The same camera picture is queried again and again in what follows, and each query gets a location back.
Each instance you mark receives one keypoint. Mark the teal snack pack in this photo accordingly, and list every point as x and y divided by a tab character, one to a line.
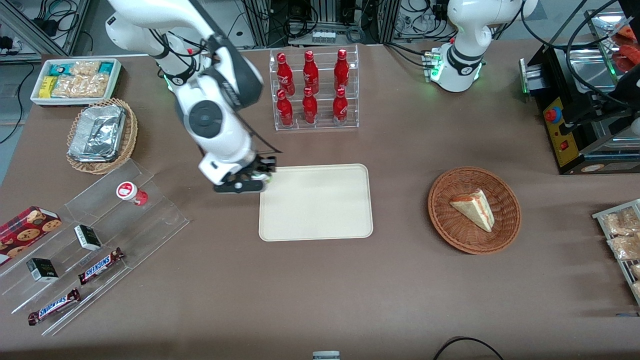
106	68
61	68

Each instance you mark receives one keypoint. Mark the black food warmer appliance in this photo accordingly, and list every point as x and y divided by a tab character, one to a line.
560	135

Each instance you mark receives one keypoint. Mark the cream plastic tray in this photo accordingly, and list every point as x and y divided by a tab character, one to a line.
315	205

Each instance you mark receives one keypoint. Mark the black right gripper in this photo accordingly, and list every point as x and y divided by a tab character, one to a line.
260	165

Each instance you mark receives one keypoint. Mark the white power strip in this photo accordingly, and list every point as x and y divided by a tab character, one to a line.
323	36

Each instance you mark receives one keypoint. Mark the round brown wicker basket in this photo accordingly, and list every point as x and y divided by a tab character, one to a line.
450	230

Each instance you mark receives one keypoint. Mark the aluminium frame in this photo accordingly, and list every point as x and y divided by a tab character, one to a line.
30	25

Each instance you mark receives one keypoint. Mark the red cola bottle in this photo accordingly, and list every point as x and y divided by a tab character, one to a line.
341	70
340	107
310	72
285	109
284	72
309	107

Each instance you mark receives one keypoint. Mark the wrapped triangle sandwich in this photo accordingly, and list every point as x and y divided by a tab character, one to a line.
475	210

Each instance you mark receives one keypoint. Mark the clear acrylic bottle rack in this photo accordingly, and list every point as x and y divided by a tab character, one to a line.
322	127

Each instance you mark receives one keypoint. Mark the small black box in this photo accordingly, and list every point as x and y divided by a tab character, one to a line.
42	270
87	237

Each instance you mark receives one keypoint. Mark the green gum canister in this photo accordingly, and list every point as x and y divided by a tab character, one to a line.
262	176

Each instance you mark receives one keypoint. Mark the red gum canister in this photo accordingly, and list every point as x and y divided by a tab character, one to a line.
129	192

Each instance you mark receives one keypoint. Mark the yellow snack pack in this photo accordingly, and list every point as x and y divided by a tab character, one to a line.
47	86

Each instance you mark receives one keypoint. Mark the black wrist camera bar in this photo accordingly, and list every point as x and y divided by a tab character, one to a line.
240	187

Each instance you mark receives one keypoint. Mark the red packaged food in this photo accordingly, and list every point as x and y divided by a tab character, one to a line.
627	50

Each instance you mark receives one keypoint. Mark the white snack box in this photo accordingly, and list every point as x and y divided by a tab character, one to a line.
116	82

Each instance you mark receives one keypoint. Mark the light woven wicker basket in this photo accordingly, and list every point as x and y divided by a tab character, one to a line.
131	130

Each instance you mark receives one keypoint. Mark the clear bag of rice snacks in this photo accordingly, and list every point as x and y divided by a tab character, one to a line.
620	221
636	271
625	247
80	86
85	68
637	289

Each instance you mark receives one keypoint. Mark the snickers bar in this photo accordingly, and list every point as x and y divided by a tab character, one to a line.
54	306
100	266

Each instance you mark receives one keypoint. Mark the red cookie box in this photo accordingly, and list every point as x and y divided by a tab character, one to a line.
27	227

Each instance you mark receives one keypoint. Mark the blue tape strip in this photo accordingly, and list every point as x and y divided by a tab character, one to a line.
627	314

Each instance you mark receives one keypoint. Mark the clear acrylic step stand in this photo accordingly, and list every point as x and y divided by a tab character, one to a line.
150	220

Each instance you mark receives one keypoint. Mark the stacked foil containers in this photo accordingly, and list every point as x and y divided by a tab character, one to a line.
97	132

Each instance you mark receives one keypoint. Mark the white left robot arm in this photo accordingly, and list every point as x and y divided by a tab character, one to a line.
462	65

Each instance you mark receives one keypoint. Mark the small grey object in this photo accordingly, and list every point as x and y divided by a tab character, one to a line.
326	355

